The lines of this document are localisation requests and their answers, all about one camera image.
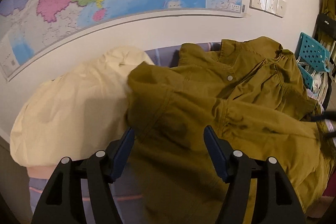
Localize white wall socket panel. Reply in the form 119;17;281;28
249;0;286;18

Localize olive mustard jacket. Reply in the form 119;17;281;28
127;37;335;223

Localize cream white duvet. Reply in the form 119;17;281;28
10;46;152;168

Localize purple plaid bed sheet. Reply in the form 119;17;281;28
28;41;223;224

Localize pink blanket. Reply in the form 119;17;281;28
27;165;56;180

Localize teal perforated plastic basket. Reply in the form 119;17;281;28
297;32;330;91

